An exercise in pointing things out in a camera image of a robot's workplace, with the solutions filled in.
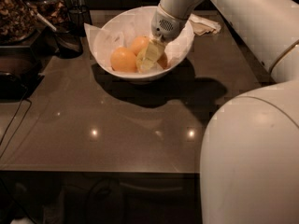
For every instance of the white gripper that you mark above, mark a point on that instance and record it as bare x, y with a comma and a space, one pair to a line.
165, 27

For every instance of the yellowish orange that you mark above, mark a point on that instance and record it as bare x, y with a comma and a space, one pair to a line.
163, 62

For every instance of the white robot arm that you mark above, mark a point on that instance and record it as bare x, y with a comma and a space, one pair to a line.
249, 164

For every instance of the back orange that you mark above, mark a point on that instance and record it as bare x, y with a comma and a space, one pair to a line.
139, 43

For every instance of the front left orange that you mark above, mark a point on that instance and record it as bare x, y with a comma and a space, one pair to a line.
123, 60

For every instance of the white bowl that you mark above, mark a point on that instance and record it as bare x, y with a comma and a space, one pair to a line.
137, 75

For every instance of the white paper liner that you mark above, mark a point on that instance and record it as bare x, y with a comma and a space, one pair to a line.
118, 31

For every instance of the folded paper napkin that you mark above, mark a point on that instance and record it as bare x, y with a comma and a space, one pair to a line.
203, 26

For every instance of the large glass snack jar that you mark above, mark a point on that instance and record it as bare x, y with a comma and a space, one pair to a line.
17, 22

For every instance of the black wire pen holder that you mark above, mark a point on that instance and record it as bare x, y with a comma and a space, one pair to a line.
80, 15

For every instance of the white spoon handle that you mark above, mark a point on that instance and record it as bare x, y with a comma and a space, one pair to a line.
43, 20

